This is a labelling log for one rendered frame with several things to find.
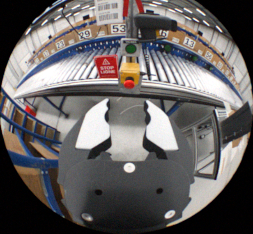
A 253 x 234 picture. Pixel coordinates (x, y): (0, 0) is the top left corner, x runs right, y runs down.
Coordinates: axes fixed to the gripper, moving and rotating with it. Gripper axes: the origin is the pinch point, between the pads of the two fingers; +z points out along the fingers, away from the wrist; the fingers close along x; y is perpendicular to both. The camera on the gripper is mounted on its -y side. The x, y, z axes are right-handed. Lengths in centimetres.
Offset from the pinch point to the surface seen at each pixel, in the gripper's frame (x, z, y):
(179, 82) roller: 34.6, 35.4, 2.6
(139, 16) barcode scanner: 2.1, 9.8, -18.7
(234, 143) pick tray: 105, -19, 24
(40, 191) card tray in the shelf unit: -22.0, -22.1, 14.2
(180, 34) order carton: 53, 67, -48
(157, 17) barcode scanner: 6.4, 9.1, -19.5
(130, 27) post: 0.2, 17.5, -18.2
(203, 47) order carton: 91, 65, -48
